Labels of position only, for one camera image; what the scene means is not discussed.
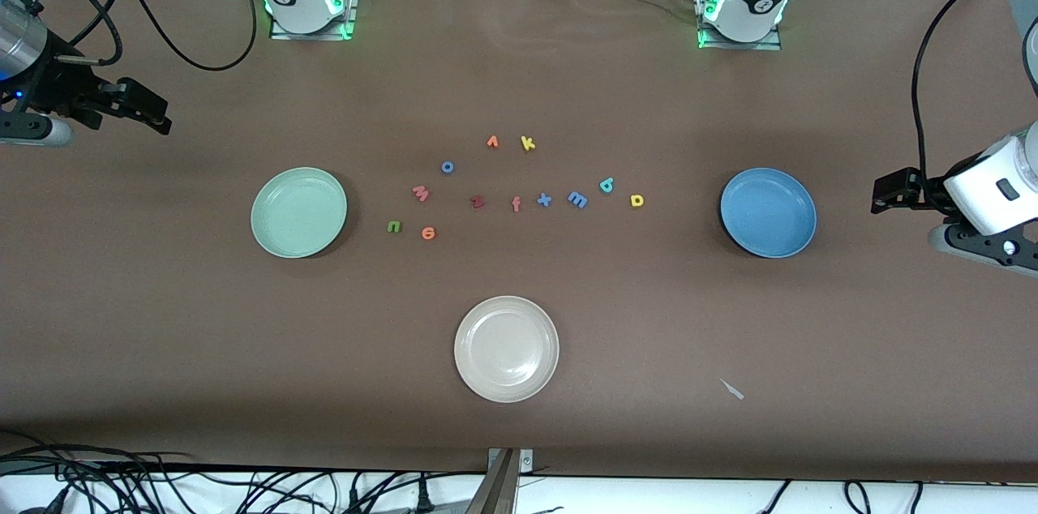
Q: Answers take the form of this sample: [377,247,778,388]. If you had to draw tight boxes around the blue plate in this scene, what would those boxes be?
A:
[720,167,817,259]

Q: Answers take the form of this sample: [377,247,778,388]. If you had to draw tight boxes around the green plate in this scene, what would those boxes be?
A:
[251,167,349,259]

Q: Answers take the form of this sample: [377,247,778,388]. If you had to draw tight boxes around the beige plate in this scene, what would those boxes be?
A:
[453,295,560,404]

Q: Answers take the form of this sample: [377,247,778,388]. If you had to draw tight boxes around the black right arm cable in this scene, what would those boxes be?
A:
[32,0,259,72]

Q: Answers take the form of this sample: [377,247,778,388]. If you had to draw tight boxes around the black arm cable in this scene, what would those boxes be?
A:
[32,0,259,72]
[911,0,1038,182]

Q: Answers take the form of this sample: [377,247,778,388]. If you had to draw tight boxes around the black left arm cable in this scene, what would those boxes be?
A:
[911,0,1038,182]

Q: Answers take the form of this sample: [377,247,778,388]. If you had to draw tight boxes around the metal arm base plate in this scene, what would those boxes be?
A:
[269,0,359,41]
[693,0,783,51]

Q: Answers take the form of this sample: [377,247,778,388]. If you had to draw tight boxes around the metal table edge bracket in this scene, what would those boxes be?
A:
[466,448,534,514]

